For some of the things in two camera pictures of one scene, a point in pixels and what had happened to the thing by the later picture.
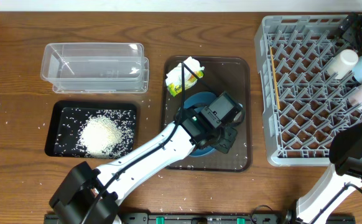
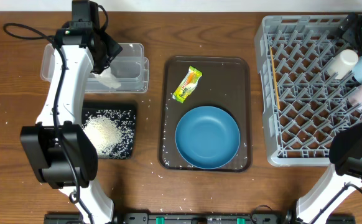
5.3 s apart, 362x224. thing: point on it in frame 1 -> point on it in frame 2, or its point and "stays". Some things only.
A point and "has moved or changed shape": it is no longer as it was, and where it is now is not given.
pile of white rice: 92,133 stays
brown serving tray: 222,74 stays
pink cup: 361,97 stays
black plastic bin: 92,129 stays
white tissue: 175,76 -> 107,78
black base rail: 218,218 stays
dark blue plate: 202,98 has moved or changed shape
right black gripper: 350,28 stays
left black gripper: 227,146 -> 115,47
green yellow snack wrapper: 175,88 has moved or changed shape
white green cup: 343,63 stays
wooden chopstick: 274,78 stays
